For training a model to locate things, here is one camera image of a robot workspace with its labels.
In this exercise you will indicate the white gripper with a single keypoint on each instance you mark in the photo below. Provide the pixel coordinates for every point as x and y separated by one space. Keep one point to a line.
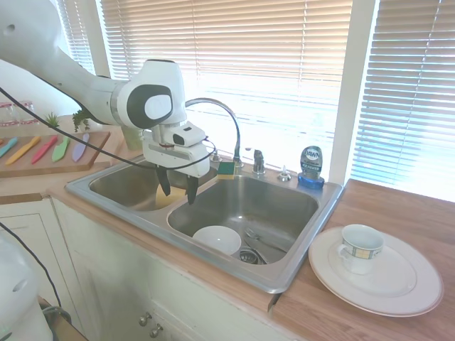
174 158

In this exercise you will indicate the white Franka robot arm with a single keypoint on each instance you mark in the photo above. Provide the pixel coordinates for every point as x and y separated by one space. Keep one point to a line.
89 89

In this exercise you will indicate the chrome gooseneck faucet spout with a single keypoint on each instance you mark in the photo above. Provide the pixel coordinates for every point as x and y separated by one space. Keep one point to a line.
232 119

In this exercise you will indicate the yellow plastic cup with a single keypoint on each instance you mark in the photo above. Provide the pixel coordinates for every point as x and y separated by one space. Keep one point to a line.
164 200

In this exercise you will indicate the yellow green sponge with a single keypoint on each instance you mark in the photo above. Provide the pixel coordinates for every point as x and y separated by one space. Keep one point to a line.
226 171

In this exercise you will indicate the white bowl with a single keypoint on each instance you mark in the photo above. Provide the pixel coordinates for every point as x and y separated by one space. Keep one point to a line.
217 238

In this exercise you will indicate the metal spoon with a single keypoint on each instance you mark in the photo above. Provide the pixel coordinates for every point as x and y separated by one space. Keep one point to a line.
253 234

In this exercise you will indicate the wooden cutting board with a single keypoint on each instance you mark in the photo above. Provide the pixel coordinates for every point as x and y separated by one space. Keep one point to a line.
96 149

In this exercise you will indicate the metal drain strainer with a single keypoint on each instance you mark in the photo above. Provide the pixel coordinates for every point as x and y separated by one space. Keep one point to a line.
251 256

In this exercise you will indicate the purple plastic knife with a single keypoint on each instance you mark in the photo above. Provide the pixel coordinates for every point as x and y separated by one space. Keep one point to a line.
80 148

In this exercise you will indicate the stainless steel double sink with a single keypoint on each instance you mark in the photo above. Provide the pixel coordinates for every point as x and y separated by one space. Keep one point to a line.
284 213

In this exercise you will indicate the small leafy potted plant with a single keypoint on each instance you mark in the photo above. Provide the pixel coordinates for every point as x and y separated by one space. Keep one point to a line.
81 120

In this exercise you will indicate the green plastic knife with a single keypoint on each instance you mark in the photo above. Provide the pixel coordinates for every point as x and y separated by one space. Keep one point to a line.
61 149

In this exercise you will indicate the blue Dawn soap bottle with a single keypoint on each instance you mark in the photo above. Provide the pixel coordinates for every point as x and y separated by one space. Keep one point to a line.
311 167

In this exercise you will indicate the metal cabinet knob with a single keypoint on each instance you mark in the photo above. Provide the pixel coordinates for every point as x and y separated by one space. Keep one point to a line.
145 319
156 331

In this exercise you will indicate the red plastic knife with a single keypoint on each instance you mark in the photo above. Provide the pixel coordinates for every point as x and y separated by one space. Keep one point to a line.
44 149

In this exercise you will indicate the small spiky potted plant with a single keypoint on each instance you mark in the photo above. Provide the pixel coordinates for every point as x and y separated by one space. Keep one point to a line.
52 121

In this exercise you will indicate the wide white window blind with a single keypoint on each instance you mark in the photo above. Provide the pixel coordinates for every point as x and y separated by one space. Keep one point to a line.
263 64

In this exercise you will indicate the orange plastic knife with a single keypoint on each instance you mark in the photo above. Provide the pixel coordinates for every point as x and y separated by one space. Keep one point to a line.
22 151

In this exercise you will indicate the glass jar checkered lid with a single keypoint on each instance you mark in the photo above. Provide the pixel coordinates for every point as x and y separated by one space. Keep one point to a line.
9 114
28 113

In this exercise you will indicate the teal plastic knife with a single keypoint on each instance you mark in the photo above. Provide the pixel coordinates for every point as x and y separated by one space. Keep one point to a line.
8 147

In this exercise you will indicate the narrow white window blind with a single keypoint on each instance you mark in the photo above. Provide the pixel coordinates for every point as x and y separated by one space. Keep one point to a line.
76 32

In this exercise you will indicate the white patterned teacup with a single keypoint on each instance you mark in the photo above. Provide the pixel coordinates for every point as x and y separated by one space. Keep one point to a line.
359 255

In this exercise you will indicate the white dinner plate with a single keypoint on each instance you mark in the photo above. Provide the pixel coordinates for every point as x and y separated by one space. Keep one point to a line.
398 287

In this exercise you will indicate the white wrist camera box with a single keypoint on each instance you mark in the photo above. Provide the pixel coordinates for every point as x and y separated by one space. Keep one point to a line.
186 136

